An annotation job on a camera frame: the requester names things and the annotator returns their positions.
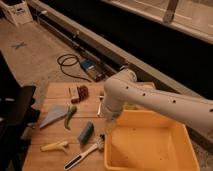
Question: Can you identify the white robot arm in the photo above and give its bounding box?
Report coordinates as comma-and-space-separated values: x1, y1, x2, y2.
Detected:
101, 69, 213, 136

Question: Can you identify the brown round object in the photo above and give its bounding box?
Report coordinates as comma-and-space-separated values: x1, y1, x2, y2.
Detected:
78, 85, 89, 100

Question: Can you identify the blue electronic box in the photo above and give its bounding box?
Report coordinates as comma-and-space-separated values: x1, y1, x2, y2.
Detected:
80, 59, 105, 82

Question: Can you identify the white small box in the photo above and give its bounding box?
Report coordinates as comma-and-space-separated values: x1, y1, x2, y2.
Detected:
69, 86, 80, 103

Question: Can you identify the green toy vegetable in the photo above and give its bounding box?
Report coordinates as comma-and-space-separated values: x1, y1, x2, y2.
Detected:
64, 105, 77, 130

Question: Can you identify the grey triangular cloth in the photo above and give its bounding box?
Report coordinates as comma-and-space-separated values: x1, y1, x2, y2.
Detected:
40, 105, 68, 128

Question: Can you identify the yellow plastic bin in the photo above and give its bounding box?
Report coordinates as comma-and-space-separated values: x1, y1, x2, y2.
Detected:
104, 110, 200, 171

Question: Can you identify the yellow toy banana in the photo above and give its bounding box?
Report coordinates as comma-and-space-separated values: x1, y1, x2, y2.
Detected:
40, 141, 69, 152

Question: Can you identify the white cardboard box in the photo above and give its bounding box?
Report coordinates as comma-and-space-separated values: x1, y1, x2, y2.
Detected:
0, 0, 33, 27

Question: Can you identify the black cable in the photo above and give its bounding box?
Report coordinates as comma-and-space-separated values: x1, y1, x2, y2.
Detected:
56, 53, 93, 83

